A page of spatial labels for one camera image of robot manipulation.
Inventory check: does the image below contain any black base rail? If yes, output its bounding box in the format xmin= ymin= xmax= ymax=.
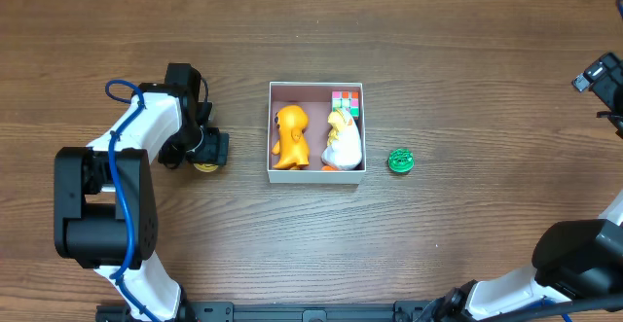
xmin=94 ymin=300 xmax=525 ymax=322

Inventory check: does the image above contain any white box pink interior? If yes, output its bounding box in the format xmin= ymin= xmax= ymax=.
xmin=266 ymin=82 xmax=367 ymax=185

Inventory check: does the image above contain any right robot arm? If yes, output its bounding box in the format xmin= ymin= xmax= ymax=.
xmin=418 ymin=197 xmax=622 ymax=321

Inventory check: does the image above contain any thick black cable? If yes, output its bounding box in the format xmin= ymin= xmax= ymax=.
xmin=479 ymin=293 xmax=623 ymax=322

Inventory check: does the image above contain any gold lattice wheel toy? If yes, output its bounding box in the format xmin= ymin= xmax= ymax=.
xmin=193 ymin=163 xmax=219 ymax=173

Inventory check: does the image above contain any green lattice wheel toy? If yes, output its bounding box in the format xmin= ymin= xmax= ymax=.
xmin=387 ymin=148 xmax=415 ymax=174

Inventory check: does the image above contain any orange dinosaur toy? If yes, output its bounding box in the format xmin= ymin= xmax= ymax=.
xmin=272 ymin=105 xmax=310 ymax=169

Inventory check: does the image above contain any multicoloured puzzle cube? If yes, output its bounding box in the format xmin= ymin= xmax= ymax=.
xmin=331 ymin=90 xmax=361 ymax=120

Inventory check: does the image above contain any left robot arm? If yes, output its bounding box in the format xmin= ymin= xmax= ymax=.
xmin=54 ymin=63 xmax=229 ymax=321

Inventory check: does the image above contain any white plush duck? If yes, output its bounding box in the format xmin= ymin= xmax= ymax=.
xmin=321 ymin=108 xmax=363 ymax=171

